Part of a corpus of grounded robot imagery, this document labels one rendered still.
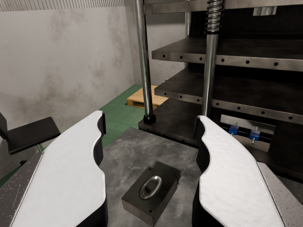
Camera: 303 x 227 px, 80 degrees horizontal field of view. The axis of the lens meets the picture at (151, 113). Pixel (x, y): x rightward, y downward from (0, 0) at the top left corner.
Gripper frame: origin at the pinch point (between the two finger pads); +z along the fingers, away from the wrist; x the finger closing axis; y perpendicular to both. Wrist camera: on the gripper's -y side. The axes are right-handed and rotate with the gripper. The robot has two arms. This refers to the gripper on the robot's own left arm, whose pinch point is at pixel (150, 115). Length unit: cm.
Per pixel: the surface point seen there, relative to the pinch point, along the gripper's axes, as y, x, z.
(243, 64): 14, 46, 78
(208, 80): 25, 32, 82
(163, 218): 65, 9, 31
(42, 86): 87, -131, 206
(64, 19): 13, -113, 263
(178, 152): 64, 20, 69
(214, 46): 8, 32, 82
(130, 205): 61, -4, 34
